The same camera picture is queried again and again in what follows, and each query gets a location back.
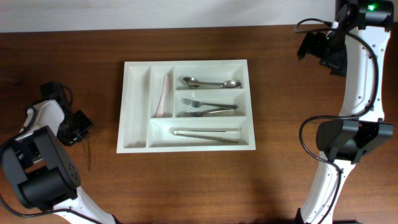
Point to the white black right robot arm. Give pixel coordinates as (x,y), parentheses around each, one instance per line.
(353,45)

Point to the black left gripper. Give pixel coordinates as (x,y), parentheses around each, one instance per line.
(76,140)

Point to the small steel spoon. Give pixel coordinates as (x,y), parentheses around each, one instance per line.
(86,149)

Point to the steel tongs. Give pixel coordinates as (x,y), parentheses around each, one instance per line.
(214,134)

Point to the steel fork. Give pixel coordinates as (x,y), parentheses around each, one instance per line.
(197,104)
(188,114)

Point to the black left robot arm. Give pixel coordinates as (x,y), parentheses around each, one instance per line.
(40,172)

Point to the pink plastic knife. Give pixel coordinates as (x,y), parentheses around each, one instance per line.
(161,106)

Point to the large steel spoon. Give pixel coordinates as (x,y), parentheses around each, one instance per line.
(194,83)
(232,84)

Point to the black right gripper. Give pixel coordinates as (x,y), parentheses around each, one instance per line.
(315,48)

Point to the white plastic cutlery tray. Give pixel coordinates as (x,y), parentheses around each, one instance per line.
(141,132)

